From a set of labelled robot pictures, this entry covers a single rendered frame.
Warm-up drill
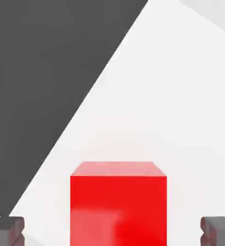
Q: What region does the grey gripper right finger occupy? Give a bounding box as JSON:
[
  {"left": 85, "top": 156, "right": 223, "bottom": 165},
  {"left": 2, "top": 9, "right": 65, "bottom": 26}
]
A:
[{"left": 200, "top": 216, "right": 225, "bottom": 246}]

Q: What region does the small red cube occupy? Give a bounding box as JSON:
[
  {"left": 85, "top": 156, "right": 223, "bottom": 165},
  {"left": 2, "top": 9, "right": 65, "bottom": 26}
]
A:
[{"left": 70, "top": 161, "right": 167, "bottom": 246}]

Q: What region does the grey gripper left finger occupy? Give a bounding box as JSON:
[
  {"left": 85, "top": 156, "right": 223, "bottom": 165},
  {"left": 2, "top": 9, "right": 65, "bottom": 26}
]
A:
[{"left": 0, "top": 215, "right": 25, "bottom": 246}]

